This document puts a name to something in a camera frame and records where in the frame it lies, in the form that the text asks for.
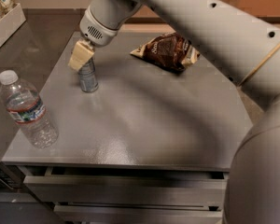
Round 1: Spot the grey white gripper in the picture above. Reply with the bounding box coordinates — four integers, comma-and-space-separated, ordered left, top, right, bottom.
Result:
68, 0, 141, 72

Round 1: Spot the silver blue redbull can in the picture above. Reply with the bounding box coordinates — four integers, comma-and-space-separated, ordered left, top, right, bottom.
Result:
78, 59, 98, 92

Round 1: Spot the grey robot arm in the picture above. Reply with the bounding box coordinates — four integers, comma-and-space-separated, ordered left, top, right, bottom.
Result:
79, 0, 280, 224

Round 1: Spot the brown chip bag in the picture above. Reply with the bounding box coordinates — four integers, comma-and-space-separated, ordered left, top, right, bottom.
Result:
130, 32, 200, 74

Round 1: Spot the clear plastic water bottle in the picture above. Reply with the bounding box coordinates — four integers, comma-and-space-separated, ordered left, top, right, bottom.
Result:
0, 70, 58, 148

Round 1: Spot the white snack box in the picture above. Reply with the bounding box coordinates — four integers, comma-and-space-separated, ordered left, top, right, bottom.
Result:
0, 3, 26, 48

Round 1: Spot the lower grey drawer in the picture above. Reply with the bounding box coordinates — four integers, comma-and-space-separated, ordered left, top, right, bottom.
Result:
54, 205, 222, 224

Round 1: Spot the grey drawer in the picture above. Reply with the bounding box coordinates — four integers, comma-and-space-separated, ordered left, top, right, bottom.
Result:
54, 205, 222, 224
24, 169, 227, 207

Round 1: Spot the upper grey drawer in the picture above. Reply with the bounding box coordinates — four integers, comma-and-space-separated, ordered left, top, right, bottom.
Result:
24, 169, 227, 207

